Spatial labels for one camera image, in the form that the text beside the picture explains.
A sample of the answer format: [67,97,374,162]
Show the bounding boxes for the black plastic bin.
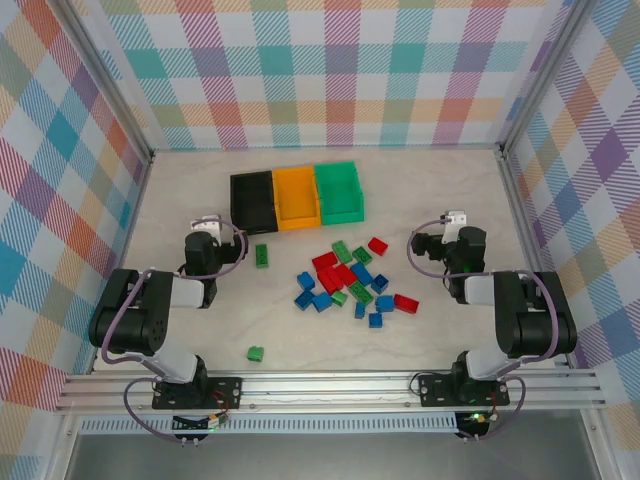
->
[229,169,279,236]

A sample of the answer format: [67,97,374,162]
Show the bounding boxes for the orange plastic bin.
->
[272,166,322,232]

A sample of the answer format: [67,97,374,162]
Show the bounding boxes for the green plastic bin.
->
[313,159,366,227]

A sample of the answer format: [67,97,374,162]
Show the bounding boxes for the small circuit board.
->
[457,410,496,427]
[172,413,231,432]

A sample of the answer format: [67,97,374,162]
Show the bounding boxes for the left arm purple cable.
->
[99,214,250,445]

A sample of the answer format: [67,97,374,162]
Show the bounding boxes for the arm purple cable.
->
[407,213,574,444]
[99,214,250,445]

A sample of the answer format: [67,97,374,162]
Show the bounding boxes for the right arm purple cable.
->
[407,213,574,444]

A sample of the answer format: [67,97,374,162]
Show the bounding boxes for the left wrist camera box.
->
[191,213,225,234]

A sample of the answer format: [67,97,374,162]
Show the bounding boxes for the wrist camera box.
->
[442,209,470,236]
[191,213,225,234]

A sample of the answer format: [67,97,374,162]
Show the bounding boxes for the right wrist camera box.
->
[442,209,470,236]

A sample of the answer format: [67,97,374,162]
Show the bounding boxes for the aluminium side rail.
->
[91,149,155,375]
[497,147,576,371]

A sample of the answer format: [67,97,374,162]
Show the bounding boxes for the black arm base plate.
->
[418,373,511,407]
[152,377,244,411]

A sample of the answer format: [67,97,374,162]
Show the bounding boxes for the aluminium mounting rail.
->
[53,370,607,414]

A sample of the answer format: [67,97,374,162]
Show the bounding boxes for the aluminium frame post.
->
[498,0,597,159]
[58,0,155,164]

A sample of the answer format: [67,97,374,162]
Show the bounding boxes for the white slotted cable duct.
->
[79,417,459,436]

